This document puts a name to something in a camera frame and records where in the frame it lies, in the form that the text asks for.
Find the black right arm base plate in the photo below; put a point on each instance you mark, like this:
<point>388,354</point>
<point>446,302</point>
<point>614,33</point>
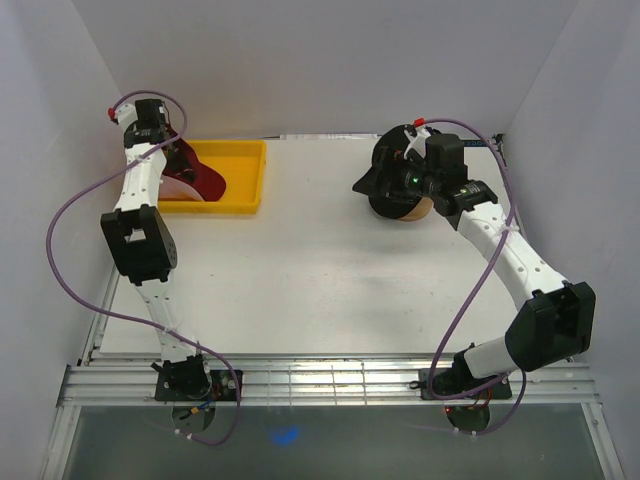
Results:
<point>444,384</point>

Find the aluminium frame rail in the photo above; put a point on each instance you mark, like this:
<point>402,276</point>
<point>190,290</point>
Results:
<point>334,383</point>

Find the yellow plastic tray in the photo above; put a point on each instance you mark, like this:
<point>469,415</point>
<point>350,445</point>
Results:
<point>242,164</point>

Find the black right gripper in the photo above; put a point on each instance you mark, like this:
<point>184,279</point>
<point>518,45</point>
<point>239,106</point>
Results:
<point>413,160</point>

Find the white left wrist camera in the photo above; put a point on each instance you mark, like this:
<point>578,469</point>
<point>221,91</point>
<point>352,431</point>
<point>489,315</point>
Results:
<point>123,114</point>

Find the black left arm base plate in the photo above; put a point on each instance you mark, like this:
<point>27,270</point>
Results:
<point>220,385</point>

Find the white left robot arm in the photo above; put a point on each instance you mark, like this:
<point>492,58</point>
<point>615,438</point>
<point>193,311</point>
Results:
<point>142,247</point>

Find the pink cap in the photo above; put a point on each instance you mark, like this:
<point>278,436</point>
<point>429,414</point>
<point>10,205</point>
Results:
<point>172,189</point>

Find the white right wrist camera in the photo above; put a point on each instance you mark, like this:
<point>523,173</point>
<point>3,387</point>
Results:
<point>417,134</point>

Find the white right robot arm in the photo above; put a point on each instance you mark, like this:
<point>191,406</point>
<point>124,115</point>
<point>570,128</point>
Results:
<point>554,319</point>

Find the black NY cap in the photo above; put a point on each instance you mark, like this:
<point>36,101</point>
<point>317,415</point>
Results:
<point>398,203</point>

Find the red cap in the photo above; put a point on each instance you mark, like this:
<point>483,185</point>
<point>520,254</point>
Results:
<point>184,164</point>

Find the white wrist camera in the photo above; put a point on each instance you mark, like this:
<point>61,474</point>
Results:
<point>417,134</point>
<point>123,114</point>

